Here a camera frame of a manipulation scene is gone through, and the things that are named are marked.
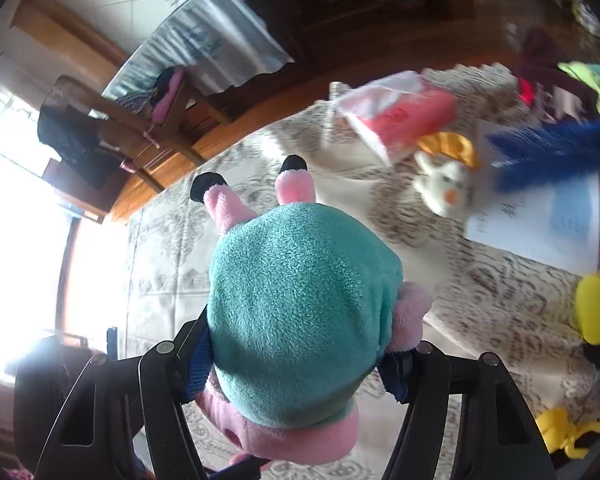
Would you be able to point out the yellow red snack can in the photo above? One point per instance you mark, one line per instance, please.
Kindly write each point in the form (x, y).
(597, 305)

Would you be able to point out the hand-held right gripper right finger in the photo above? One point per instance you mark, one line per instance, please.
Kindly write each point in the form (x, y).
(397, 380)

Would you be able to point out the silver table cover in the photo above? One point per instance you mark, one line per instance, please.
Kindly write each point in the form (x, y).
(205, 35)

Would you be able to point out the pink pig plush teal shirt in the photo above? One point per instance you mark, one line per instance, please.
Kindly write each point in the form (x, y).
(300, 310)

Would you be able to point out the yellow plastic clamp toy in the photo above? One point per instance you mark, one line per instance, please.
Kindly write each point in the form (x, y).
(560, 430)

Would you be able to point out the small white plush toy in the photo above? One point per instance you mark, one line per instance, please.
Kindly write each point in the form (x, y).
(445, 185)

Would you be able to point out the small green plush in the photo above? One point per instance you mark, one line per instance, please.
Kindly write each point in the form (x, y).
(590, 80)

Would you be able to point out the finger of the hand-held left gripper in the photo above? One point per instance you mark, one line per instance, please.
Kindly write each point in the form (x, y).
(112, 345)

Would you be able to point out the white paper card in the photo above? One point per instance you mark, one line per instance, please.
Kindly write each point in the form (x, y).
(525, 230)

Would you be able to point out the pink tissue packet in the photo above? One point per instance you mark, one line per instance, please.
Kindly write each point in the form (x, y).
(405, 120)

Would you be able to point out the pink clothing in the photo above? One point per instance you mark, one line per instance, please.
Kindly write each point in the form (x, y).
(167, 95)

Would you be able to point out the blue feather wand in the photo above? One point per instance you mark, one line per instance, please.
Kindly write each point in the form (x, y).
(555, 152)

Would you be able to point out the wooden chair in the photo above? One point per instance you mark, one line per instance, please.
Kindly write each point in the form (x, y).
(130, 130)

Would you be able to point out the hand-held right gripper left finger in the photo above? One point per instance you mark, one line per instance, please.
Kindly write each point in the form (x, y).
(197, 362)

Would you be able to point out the dark clothing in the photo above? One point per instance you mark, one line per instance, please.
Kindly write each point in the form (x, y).
(75, 145)

